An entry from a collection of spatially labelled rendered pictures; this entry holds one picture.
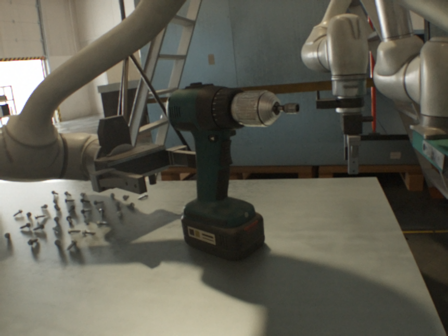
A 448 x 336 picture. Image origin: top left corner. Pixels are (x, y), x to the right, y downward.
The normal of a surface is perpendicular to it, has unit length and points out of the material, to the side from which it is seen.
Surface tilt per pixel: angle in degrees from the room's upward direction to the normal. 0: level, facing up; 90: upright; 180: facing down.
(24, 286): 0
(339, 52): 91
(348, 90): 90
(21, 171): 122
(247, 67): 90
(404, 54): 77
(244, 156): 90
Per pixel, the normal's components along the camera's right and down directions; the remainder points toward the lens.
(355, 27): 0.15, 0.03
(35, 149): 0.57, 0.61
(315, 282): -0.11, -0.96
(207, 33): -0.32, 0.29
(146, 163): 0.75, 0.11
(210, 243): -0.66, 0.27
